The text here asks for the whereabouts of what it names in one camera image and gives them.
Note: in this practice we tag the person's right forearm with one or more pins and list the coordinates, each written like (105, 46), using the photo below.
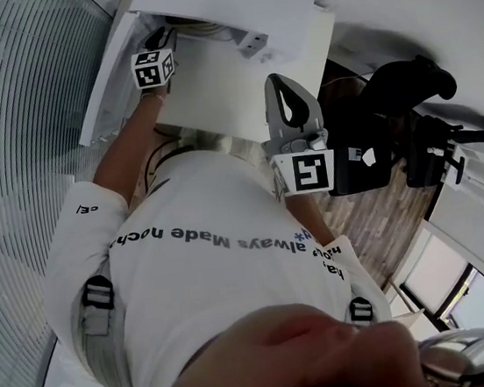
(309, 217)

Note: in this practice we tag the light wooden board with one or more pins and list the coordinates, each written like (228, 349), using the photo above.
(411, 321)

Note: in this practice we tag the white paper tag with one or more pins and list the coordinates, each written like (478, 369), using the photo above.
(369, 157)

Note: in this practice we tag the dark-framed window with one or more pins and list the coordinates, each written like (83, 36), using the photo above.
(438, 273)

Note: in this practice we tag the person's white printed t-shirt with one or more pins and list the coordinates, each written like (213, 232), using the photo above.
(202, 291)

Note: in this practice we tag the black office chair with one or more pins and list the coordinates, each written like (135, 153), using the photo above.
(355, 177)
(419, 165)

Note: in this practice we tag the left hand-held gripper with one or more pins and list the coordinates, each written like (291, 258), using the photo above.
(151, 72)

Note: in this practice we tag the person's left forearm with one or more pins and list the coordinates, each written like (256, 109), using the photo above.
(130, 154)

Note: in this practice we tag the clear-framed glasses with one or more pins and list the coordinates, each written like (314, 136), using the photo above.
(466, 349)

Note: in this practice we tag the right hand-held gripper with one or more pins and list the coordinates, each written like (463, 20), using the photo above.
(310, 172)

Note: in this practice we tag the grey window blinds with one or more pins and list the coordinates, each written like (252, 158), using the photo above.
(4, 131)

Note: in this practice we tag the person's face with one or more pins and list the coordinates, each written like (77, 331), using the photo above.
(312, 356)

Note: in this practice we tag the white table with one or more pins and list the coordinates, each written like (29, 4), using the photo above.
(220, 93)

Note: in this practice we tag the printed label sticker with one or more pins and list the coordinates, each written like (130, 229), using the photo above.
(355, 154)

